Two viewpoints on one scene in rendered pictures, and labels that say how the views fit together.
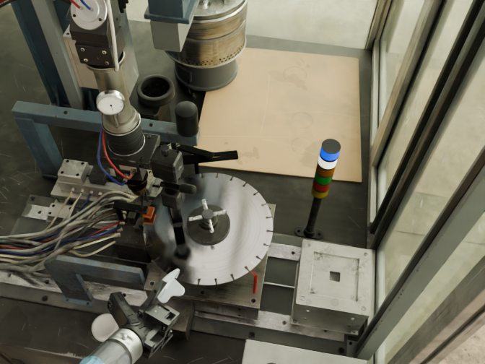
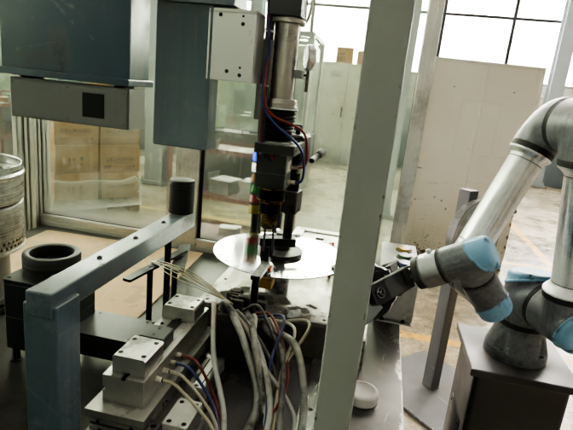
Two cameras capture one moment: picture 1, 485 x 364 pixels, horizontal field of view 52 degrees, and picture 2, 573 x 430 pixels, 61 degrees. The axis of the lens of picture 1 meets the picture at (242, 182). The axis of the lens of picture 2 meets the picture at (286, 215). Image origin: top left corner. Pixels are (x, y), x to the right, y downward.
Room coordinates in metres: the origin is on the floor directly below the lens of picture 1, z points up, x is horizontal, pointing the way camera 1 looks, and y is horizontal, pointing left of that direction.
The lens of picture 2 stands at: (0.60, 1.23, 1.35)
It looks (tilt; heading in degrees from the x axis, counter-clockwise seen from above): 15 degrees down; 272
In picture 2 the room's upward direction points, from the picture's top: 6 degrees clockwise
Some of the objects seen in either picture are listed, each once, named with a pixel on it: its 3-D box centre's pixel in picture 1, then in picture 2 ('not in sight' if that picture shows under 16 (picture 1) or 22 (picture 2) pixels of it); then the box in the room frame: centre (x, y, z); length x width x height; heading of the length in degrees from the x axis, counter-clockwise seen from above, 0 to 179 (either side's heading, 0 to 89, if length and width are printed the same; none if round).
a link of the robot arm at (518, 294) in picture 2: not in sight; (529, 294); (0.02, 0.08, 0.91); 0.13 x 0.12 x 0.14; 103
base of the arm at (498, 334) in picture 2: not in sight; (518, 335); (0.02, 0.07, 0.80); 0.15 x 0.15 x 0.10
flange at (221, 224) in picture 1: (208, 222); (280, 247); (0.65, 0.08, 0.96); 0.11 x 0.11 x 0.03
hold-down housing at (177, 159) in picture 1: (169, 177); (293, 170); (0.63, 0.16, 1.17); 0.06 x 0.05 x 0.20; 73
